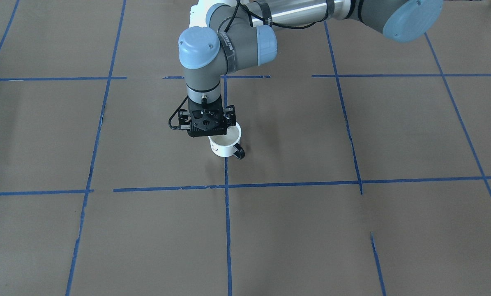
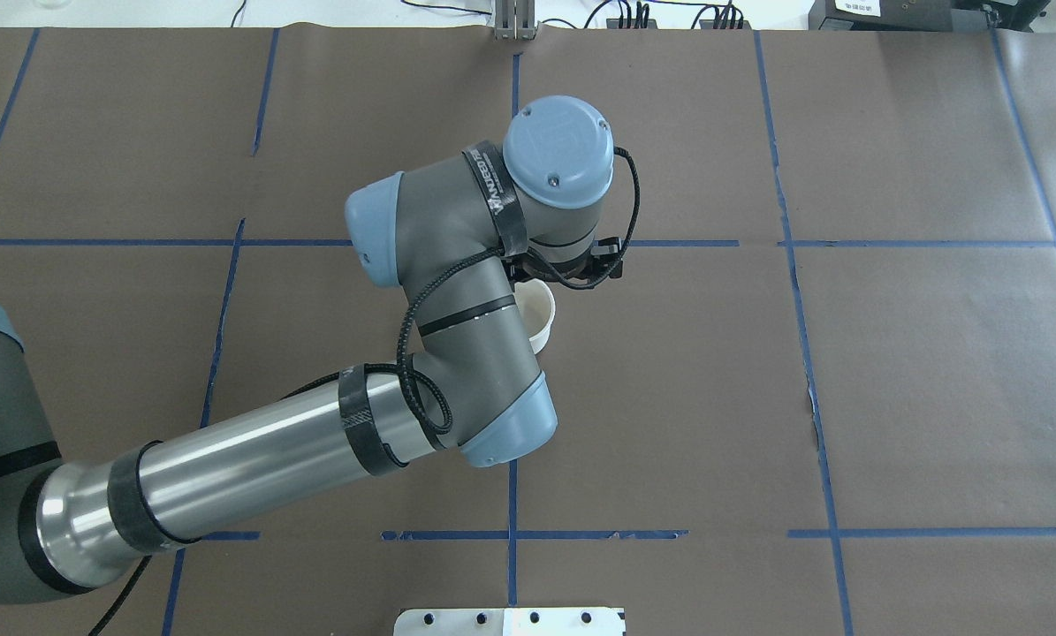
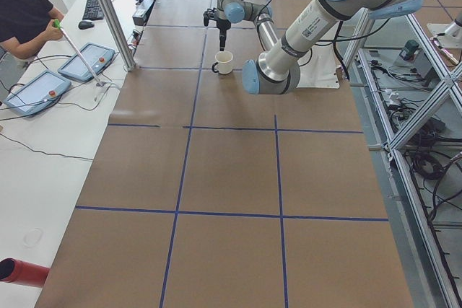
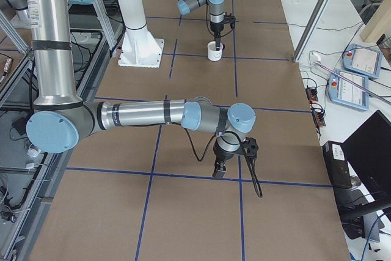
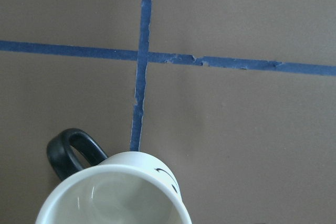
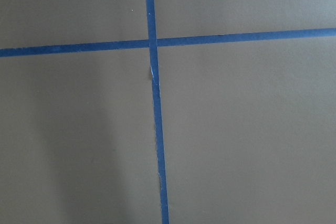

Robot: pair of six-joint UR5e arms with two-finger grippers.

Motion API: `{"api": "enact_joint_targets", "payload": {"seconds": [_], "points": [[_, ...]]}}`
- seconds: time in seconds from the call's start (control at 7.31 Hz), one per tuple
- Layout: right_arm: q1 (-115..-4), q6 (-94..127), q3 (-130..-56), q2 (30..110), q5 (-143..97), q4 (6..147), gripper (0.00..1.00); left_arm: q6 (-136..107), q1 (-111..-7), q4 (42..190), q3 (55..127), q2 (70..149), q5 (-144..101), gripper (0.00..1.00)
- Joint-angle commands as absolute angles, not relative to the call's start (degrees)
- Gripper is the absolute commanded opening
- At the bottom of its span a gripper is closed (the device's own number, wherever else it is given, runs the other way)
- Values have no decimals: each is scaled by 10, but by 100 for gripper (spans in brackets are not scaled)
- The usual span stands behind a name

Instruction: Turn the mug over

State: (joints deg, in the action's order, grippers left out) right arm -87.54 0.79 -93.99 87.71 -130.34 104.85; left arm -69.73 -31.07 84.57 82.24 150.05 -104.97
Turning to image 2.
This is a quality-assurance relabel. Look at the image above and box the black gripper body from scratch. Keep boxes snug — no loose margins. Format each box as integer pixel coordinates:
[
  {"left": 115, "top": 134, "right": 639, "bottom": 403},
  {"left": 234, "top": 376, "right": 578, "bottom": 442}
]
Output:
[{"left": 503, "top": 235, "right": 626, "bottom": 289}]

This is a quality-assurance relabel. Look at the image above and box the white smiley face mug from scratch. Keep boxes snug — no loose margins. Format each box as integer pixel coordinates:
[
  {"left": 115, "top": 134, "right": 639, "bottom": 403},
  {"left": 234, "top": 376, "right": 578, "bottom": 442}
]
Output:
[{"left": 513, "top": 279, "right": 557, "bottom": 355}]

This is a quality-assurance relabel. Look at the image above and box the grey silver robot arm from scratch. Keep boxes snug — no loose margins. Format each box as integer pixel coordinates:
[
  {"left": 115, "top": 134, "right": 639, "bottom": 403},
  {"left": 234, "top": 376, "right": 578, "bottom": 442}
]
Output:
[{"left": 0, "top": 95, "right": 641, "bottom": 605}]

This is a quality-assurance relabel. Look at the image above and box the black power strip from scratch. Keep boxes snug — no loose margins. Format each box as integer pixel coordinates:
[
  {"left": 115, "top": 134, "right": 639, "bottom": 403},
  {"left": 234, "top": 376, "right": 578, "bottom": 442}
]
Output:
[{"left": 585, "top": 1, "right": 751, "bottom": 31}]

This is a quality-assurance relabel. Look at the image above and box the black device with label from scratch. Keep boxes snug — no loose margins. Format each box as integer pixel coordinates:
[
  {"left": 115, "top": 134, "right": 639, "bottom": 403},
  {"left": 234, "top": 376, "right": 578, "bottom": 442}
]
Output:
[{"left": 807, "top": 1, "right": 1001, "bottom": 33}]

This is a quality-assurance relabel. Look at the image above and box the grey metal bracket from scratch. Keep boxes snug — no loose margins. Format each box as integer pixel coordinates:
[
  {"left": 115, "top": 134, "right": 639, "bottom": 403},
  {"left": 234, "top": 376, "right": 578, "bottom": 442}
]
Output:
[{"left": 491, "top": 0, "right": 538, "bottom": 42}]

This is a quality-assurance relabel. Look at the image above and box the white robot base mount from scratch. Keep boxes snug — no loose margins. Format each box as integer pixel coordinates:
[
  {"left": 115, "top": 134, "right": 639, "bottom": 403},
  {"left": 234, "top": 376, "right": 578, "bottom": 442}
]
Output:
[{"left": 393, "top": 605, "right": 627, "bottom": 635}]

